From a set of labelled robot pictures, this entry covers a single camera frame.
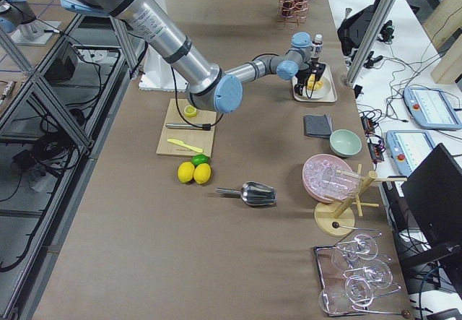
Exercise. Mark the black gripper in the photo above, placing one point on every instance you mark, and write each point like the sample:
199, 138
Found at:
305, 75

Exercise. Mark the glazed twisted donut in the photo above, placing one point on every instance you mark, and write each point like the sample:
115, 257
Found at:
313, 77

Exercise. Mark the white round plate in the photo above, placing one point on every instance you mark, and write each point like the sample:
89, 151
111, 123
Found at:
322, 92

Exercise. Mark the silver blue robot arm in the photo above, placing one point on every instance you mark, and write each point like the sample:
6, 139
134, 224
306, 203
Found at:
209, 87

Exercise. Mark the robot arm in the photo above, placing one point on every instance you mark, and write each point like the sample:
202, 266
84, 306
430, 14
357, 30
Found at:
25, 29

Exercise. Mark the cream rabbit tray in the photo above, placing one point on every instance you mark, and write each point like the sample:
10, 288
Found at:
331, 96

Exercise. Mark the dark tea bottle on tray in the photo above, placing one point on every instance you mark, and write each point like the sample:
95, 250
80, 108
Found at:
317, 46

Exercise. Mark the dark mirrored glass tray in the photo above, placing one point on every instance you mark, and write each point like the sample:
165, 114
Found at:
328, 272

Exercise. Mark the grey folded cloth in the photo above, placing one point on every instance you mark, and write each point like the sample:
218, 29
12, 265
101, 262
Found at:
317, 126

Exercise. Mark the mint green bowl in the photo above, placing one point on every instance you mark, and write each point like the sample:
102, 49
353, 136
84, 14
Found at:
345, 143

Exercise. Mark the bottle in copper rack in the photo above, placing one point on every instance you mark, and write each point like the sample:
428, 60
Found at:
286, 10

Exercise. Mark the pink bowl with ice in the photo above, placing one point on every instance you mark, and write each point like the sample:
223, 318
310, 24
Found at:
312, 172

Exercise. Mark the clear glass on stand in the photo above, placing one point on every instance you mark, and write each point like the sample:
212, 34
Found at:
339, 180

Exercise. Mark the steel muddler bar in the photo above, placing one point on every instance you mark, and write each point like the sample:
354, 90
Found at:
202, 127

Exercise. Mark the half lemon slice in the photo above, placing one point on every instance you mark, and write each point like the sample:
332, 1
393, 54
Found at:
190, 111

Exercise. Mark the teach pendant near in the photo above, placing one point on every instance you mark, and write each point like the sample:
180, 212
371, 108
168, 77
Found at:
408, 148

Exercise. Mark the teach pendant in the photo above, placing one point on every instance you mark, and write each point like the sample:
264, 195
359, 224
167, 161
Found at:
408, 148
431, 109

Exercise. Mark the metal ice scoop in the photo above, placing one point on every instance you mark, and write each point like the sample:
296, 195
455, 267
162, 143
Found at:
254, 194

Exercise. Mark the teach pendant far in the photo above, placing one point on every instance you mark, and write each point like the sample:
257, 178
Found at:
431, 109

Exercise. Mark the wooden cutting board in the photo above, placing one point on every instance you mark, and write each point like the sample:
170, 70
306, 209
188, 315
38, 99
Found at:
194, 137

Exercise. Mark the green lime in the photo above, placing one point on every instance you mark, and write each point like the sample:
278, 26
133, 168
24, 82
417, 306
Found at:
199, 159

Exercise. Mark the yellow lemon beside lime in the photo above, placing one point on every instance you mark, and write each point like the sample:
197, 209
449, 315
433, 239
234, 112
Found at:
202, 173

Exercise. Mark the yellow plastic knife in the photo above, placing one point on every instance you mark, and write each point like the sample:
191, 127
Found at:
183, 144

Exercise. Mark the wooden cup tree stand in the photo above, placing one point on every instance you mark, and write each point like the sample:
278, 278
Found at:
337, 218

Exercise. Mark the yellow lemon near edge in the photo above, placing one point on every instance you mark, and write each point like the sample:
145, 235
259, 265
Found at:
185, 172

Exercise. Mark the black monitor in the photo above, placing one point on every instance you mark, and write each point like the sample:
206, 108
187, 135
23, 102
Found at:
433, 194

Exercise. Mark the wine glass rear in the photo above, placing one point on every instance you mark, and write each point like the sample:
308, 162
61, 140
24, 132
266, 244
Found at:
360, 247

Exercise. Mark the wine glass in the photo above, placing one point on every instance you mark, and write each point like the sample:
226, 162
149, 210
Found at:
360, 247
354, 296
375, 272

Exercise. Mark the wine glass middle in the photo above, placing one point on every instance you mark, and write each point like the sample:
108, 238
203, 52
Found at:
375, 272

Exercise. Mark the wine glass front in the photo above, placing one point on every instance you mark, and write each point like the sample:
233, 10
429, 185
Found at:
354, 296

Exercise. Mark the copper wire bottle rack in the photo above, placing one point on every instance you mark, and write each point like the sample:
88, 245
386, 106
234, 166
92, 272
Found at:
299, 12

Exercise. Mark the aluminium frame post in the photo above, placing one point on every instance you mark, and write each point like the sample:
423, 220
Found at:
377, 21

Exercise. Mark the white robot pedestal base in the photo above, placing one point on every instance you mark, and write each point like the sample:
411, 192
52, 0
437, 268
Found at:
157, 73

